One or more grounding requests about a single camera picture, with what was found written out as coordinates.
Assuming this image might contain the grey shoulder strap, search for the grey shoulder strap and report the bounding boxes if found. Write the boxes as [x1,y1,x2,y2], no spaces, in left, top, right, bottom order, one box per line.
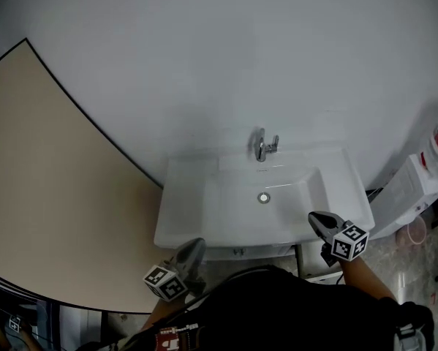
[393,322,428,351]

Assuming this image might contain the person's right forearm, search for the person's right forearm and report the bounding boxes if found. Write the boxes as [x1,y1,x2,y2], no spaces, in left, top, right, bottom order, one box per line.
[337,257,399,302]

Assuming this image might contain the brown leather pouch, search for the brown leather pouch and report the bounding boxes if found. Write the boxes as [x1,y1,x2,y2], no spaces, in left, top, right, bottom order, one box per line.
[154,322,202,351]

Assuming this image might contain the person's left forearm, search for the person's left forearm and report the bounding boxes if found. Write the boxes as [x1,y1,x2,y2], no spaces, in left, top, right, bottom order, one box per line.
[140,297,176,331]

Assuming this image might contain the chrome faucet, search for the chrome faucet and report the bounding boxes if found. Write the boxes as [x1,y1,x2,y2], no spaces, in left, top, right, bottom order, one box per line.
[249,127,281,163]

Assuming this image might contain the white sink basin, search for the white sink basin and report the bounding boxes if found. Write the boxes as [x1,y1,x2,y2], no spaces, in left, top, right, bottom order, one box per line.
[153,143,376,251]

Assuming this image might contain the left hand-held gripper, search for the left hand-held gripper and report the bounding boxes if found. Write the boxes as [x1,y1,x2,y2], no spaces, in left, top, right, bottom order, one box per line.
[143,237,207,302]

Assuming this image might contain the white water dispenser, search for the white water dispenser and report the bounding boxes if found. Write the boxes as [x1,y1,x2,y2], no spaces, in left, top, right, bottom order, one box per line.
[368,153,438,241]

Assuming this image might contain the pink waste bin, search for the pink waste bin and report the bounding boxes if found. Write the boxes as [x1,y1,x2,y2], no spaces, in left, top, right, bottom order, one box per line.
[395,215,428,247]

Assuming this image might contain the thick black body cable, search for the thick black body cable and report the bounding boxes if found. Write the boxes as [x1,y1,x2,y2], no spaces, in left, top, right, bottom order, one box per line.
[140,265,280,331]

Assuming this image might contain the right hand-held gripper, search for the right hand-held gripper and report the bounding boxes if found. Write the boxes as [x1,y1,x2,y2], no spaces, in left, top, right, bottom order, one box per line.
[308,211,370,268]

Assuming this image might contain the large beige board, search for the large beige board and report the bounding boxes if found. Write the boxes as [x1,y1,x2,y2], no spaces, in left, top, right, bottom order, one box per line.
[0,37,165,314]

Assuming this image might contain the person's black clothed body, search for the person's black clothed body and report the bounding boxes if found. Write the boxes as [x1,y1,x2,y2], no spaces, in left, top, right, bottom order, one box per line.
[121,266,436,351]

